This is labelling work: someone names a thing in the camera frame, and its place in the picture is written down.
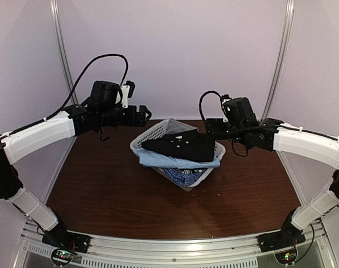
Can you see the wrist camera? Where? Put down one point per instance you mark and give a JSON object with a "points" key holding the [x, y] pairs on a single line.
{"points": [[223, 99], [126, 92]]}

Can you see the blue checkered shirt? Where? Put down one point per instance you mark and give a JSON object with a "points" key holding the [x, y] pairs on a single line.
{"points": [[184, 177]]}

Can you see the right aluminium frame post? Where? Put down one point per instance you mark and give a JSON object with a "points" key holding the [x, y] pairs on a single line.
{"points": [[283, 46]]}

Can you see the left circuit board with LEDs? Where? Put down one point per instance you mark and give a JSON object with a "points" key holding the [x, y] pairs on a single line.
{"points": [[62, 257]]}

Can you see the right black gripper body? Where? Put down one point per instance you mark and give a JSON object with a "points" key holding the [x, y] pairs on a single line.
{"points": [[221, 134]]}

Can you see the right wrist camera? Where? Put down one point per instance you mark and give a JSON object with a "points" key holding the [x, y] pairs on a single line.
{"points": [[223, 99]]}

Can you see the left aluminium frame post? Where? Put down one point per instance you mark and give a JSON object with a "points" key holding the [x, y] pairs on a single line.
{"points": [[55, 14]]}

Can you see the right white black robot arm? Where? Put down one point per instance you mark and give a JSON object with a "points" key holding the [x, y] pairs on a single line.
{"points": [[240, 125]]}

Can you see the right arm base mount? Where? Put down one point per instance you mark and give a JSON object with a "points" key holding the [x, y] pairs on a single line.
{"points": [[279, 240]]}

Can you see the aluminium frame post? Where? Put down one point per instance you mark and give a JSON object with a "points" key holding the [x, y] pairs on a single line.
{"points": [[283, 46], [55, 14]]}

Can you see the circuit board with leds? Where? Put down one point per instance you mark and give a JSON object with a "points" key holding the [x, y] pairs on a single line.
{"points": [[62, 257], [286, 257]]}

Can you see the light blue shirt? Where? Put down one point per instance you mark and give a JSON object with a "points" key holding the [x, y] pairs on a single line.
{"points": [[152, 159]]}

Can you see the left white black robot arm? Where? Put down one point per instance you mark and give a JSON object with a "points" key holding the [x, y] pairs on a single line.
{"points": [[107, 106]]}

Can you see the black long sleeve shirt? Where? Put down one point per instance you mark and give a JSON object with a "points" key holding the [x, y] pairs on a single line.
{"points": [[189, 145]]}

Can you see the front aluminium rail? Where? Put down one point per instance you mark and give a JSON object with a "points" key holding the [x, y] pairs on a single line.
{"points": [[236, 251]]}

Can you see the grey shirt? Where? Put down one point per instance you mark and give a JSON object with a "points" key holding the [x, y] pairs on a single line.
{"points": [[175, 127]]}

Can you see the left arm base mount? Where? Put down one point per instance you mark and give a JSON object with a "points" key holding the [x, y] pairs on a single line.
{"points": [[70, 241]]}

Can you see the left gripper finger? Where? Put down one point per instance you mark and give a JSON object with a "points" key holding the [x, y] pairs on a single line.
{"points": [[144, 110], [143, 119]]}

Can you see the white perforated plastic basket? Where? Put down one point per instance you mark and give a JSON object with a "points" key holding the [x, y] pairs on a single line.
{"points": [[157, 131]]}

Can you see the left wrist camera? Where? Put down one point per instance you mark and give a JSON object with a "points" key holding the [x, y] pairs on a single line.
{"points": [[126, 92]]}

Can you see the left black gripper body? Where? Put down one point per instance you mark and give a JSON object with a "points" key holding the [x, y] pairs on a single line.
{"points": [[109, 117]]}

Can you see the right circuit board with LEDs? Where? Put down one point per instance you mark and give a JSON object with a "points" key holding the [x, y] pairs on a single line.
{"points": [[286, 257]]}

